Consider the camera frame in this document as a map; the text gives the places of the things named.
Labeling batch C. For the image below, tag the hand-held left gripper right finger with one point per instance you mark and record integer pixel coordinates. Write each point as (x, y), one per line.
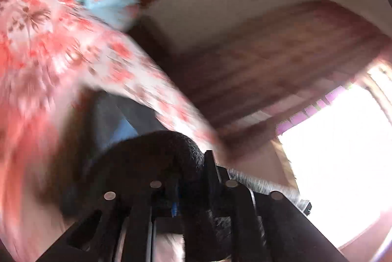
(242, 219)

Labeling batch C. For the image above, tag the bright window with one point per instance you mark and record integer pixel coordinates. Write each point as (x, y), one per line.
(343, 158)

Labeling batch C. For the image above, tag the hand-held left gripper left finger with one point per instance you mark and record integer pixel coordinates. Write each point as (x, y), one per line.
(141, 219)

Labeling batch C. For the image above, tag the dark striped knit sweater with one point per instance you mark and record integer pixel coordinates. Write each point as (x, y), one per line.
(159, 151)

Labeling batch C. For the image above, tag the pink floral curtain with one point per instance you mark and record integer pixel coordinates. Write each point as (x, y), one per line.
(269, 57)

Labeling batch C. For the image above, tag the pink floral bed sheet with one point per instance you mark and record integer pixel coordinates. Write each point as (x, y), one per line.
(55, 44)

